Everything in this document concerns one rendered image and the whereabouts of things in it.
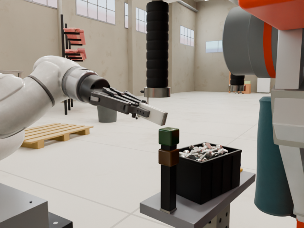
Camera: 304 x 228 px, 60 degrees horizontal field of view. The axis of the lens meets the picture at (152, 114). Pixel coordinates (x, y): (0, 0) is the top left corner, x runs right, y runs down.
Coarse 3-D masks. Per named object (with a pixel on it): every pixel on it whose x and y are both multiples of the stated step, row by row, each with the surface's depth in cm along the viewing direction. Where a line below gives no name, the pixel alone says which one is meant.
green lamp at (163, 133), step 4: (160, 128) 63; (164, 128) 63; (168, 128) 63; (172, 128) 63; (176, 128) 63; (160, 132) 63; (164, 132) 62; (168, 132) 61; (172, 132) 61; (176, 132) 63; (160, 136) 63; (164, 136) 62; (168, 136) 62; (172, 136) 62; (176, 136) 63; (160, 140) 63; (164, 140) 62; (168, 140) 62; (172, 140) 62; (176, 140) 63; (160, 144) 64; (164, 144) 63; (168, 144) 62; (172, 144) 62; (176, 144) 64
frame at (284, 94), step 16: (288, 32) 21; (288, 48) 21; (288, 64) 21; (288, 80) 21; (272, 96) 22; (288, 96) 21; (272, 112) 23; (288, 112) 22; (288, 128) 22; (288, 144) 23; (288, 160) 26; (288, 176) 28
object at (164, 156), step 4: (160, 148) 64; (176, 148) 64; (160, 152) 64; (164, 152) 63; (168, 152) 62; (172, 152) 62; (176, 152) 64; (160, 156) 64; (164, 156) 63; (168, 156) 62; (172, 156) 62; (176, 156) 64; (160, 160) 64; (164, 160) 63; (168, 160) 62; (172, 160) 62; (176, 160) 64; (160, 164) 64; (164, 164) 63; (168, 164) 62; (172, 164) 63
